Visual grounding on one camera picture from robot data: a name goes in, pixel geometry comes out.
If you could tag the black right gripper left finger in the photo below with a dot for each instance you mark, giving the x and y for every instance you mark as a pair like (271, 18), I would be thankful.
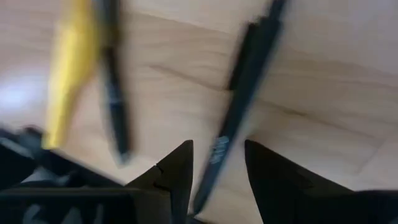
(174, 174)

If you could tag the black pen with white print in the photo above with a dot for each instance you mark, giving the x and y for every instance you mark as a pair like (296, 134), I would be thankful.
(245, 93)

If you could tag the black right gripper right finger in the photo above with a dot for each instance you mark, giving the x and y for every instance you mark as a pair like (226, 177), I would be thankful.
(273, 177)

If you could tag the plain black pen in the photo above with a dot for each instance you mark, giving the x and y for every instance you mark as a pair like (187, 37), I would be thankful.
(113, 93)

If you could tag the yellow highlighter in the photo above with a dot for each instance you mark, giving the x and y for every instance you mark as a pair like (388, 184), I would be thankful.
(71, 62)

